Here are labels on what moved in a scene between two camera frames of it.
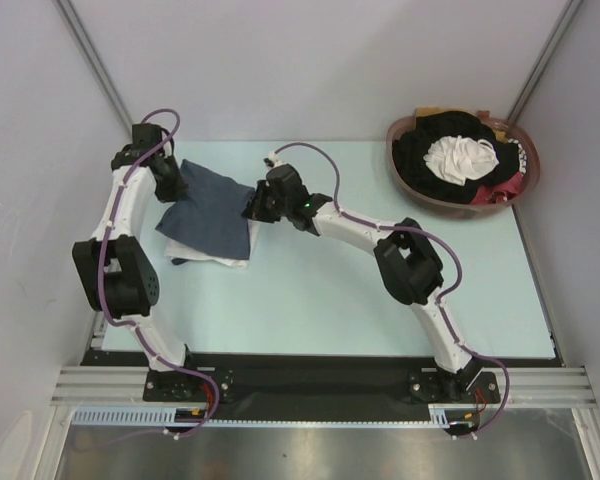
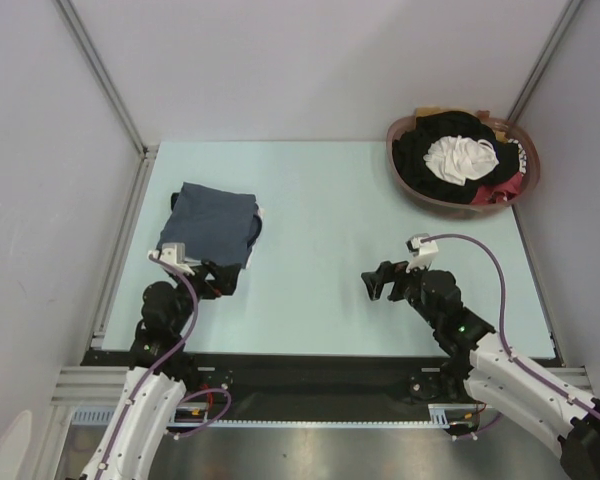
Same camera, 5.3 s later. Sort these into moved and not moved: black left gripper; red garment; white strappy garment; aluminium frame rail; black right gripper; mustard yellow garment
Moved: black left gripper; black right gripper
Not moved: red garment; mustard yellow garment; aluminium frame rail; white strappy garment
